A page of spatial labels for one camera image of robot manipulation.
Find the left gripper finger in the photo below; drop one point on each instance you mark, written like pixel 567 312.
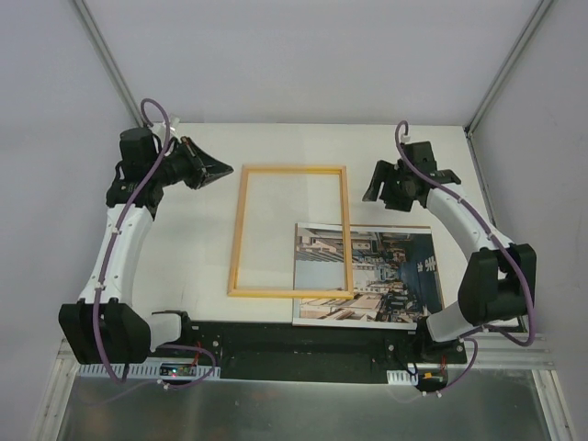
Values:
pixel 203 159
pixel 211 175

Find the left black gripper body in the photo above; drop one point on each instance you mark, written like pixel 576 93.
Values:
pixel 195 163

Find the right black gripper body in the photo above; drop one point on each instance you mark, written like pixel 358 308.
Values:
pixel 391 182

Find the yellow wooden picture frame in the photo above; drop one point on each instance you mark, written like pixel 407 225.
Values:
pixel 340 171

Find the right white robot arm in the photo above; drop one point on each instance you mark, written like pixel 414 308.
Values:
pixel 500 276

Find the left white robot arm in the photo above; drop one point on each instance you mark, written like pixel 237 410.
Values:
pixel 101 326

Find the street photo on board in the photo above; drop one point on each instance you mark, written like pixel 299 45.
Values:
pixel 396 281

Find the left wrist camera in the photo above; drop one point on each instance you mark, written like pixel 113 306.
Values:
pixel 160 129

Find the left aluminium corner post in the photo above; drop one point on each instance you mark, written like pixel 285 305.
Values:
pixel 107 59

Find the aluminium corner post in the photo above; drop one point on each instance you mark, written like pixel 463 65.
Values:
pixel 107 59
pixel 521 43

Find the right aluminium corner post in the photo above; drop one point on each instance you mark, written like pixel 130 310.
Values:
pixel 521 43

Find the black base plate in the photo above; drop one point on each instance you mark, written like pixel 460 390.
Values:
pixel 283 352

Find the right white cable duct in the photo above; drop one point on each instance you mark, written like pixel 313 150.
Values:
pixel 402 378

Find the white cable duct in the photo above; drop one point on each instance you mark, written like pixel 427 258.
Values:
pixel 402 378
pixel 154 370

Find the aluminium front rail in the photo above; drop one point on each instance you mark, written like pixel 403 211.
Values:
pixel 493 353

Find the left white cable duct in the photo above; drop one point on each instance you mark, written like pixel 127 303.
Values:
pixel 154 370

